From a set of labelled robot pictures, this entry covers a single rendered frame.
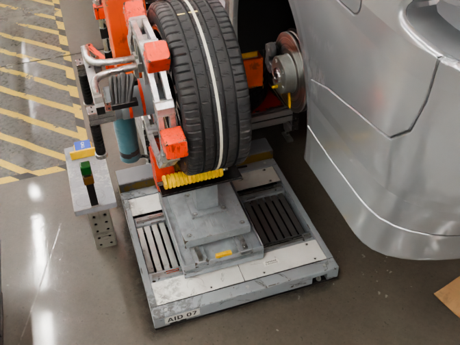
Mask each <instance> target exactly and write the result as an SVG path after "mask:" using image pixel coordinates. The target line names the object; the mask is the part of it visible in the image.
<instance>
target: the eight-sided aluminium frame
mask: <svg viewBox="0 0 460 345"><path fill-rule="evenodd" d="M128 21H129V31H128V35H127V40H128V45H129V50H130V54H131V55H133V52H134V51H135V49H134V43H133V36H135V38H136V42H137V43H138V46H139V49H140V53H141V56H142V60H143V61H144V58H143V53H144V51H143V48H144V43H146V42H153V41H158V38H156V36H155V34H154V32H153V30H152V28H151V26H150V23H149V20H148V17H146V15H142V16H135V17H130V18H129V20H128ZM143 34H147V36H148V38H149V40H144V38H143V36H142V35H143ZM144 66H145V69H146V64H145V61H144ZM133 73H134V75H135V77H136V78H137V79H139V78H140V76H139V72H138V70H136V71H133ZM146 75H147V78H148V81H149V86H150V90H151V95H152V98H153V107H154V110H155V113H154V114H153V119H154V122H155V124H153V125H150V122H149V117H148V115H146V116H143V119H144V124H145V130H146V135H147V138H148V141H149V142H150V144H151V148H152V149H153V153H154V156H155V159H156V162H157V166H158V168H159V169H161V168H166V167H169V166H175V164H176V163H177V162H178V161H179V160H180V158H177V159H172V160H167V159H166V156H165V155H164V150H163V148H162V146H161V144H162V143H161V138H160V132H159V131H160V130H161V129H164V119H163V117H166V116H168V120H169V127H170V128H171V127H176V126H177V125H176V118H175V115H176V111H175V104H174V100H173V98H172V95H171V92H170V87H169V84H168V78H167V75H166V71H161V72H159V76H160V79H161V83H162V88H163V91H164V96H165V99H159V95H158V91H157V86H156V83H155V78H154V74H153V73H150V74H148V72H147V69H146ZM155 138H159V144H160V152H159V149H158V147H157V144H156V141H155Z"/></svg>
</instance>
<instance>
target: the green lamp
mask: <svg viewBox="0 0 460 345"><path fill-rule="evenodd" d="M79 167H80V171H81V175H82V176H84V175H90V174H92V169H91V165H90V162H89V161H86V162H80V163H79Z"/></svg>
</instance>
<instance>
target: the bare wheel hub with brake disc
mask: <svg viewBox="0 0 460 345"><path fill-rule="evenodd" d="M276 45H277V46H278V48H279V55H277V56H275V57H274V58H273V61H272V76H273V69H274V68H275V67H278V68H279V70H280V72H281V83H279V84H277V83H276V82H275V81H274V78H273V81H274V84H275V85H278V88H277V90H278V91H279V92H280V93H281V94H282V97H283V100H284V101H285V103H286V105H287V106H288V93H289V92H290V108H289V109H290V110H291V111H293V112H294V113H299V112H304V111H306V110H307V96H306V87H305V74H304V68H303V59H302V55H301V48H300V44H299V40H298V35H297V34H296V33H294V32H293V31H284V32H281V33H280V34H279V36H278V38H277V41H276Z"/></svg>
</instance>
